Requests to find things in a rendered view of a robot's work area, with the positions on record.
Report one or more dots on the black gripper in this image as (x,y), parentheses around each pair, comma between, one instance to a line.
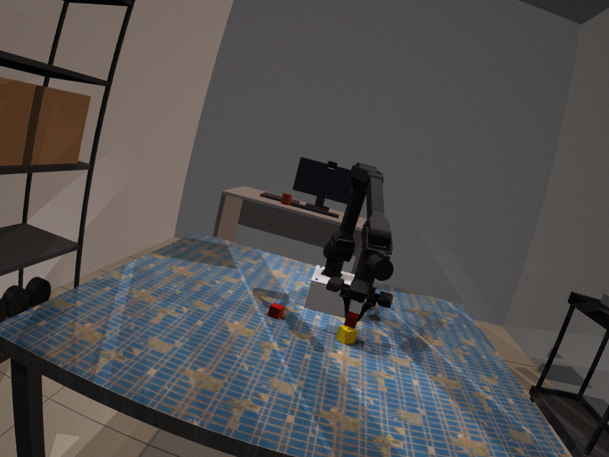
(383,299)

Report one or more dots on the yellow cube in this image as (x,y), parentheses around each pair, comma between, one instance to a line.
(346,334)

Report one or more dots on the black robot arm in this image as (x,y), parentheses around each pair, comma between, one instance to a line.
(367,182)

